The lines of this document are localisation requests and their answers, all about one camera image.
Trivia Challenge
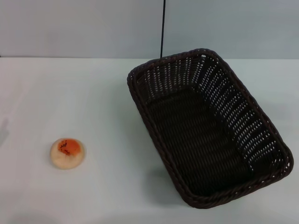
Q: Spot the black woven rectangular basket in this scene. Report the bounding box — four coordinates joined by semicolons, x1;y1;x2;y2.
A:
127;48;294;208

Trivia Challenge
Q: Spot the round bun with orange top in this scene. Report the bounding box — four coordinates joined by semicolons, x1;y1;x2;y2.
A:
50;137;87;170

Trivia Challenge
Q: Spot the black vertical wall strip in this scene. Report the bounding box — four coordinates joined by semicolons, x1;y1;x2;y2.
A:
159;0;165;58

